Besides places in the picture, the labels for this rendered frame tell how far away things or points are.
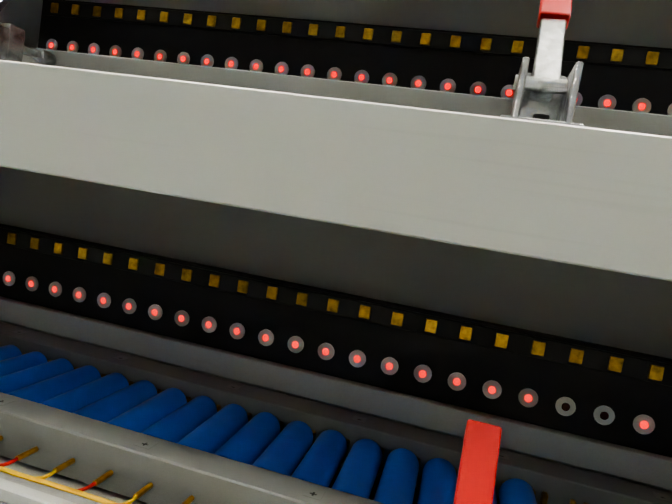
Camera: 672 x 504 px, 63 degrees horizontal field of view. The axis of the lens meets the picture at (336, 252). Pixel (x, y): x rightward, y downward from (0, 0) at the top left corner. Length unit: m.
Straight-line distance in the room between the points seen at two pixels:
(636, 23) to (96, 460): 0.44
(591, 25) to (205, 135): 0.33
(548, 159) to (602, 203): 0.02
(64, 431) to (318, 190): 0.17
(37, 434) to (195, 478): 0.08
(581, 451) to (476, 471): 0.16
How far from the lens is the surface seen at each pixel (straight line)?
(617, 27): 0.48
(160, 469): 0.27
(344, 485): 0.28
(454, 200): 0.20
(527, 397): 0.35
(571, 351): 0.34
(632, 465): 0.36
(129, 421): 0.32
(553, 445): 0.35
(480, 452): 0.21
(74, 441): 0.29
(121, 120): 0.24
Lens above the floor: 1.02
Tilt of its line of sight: 12 degrees up
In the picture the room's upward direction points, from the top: 14 degrees clockwise
